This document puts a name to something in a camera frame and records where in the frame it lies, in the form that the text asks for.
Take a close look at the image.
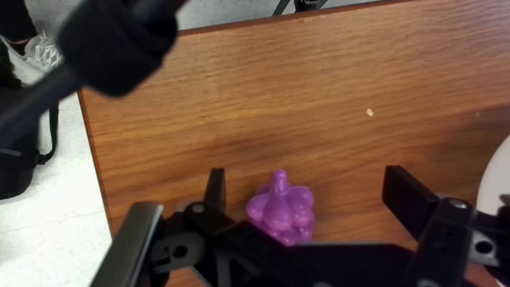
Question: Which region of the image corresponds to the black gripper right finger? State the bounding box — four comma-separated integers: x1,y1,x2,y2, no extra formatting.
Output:
381,165,510,287

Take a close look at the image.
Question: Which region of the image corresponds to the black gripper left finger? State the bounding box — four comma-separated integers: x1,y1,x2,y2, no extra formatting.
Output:
92,166,252,287

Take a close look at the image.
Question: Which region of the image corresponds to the purple knobbly toy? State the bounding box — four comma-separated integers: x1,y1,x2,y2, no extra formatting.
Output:
244,168,315,249

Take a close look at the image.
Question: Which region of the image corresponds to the white bowl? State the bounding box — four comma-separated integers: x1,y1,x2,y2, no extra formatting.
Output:
475,134,510,217

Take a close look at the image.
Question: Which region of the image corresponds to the black cable sleeve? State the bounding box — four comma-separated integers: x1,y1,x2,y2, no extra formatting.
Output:
0,0,188,153

